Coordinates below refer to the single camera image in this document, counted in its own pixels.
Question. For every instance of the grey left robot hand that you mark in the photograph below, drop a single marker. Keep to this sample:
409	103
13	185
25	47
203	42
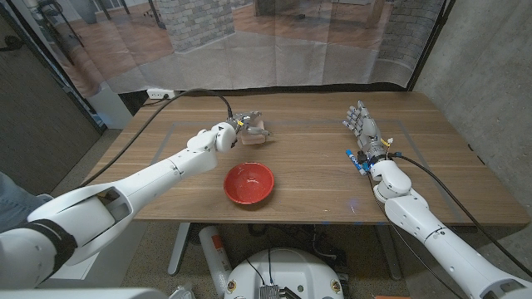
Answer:
249	118

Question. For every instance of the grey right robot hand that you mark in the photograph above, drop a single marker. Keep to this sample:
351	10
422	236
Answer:
367	128

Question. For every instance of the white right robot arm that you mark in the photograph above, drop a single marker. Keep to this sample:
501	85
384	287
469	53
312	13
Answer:
436	236

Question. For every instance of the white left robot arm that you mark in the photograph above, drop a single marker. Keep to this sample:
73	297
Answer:
137	187

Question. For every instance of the red bowl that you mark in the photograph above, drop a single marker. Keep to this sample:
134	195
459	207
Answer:
248	182

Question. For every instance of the blue and white marker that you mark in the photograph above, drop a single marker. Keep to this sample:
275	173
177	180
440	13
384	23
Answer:
352	158

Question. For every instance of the grey tape outline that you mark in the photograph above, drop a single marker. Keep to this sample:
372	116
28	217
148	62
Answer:
311	121

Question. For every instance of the white power strip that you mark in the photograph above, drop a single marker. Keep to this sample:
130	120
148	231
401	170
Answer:
158	93

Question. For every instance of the grey table leg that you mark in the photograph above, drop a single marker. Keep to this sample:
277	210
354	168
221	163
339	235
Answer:
390	257

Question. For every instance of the white cylinder with orange label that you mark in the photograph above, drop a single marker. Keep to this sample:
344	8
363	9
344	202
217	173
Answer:
216	257

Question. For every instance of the white table leg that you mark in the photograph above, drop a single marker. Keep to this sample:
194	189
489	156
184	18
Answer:
178	249

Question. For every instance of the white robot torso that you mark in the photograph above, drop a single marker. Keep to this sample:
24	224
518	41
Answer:
287	270

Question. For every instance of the dark grey partition panel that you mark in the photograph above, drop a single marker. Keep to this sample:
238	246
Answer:
37	124

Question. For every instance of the person in blue jeans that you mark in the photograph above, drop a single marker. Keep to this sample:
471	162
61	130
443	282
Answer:
16	203

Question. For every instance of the black backdrop frame pole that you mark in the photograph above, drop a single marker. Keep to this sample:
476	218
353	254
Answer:
428	45
54	66

